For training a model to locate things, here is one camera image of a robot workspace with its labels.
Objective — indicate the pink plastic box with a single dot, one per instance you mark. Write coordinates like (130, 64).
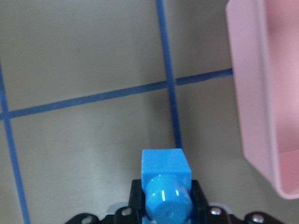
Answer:
(264, 46)

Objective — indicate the blue toy block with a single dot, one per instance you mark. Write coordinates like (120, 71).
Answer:
(166, 182)

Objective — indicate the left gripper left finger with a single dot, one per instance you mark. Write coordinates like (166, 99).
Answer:
(136, 203)

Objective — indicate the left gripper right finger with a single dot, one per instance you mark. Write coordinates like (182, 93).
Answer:
(200, 205)

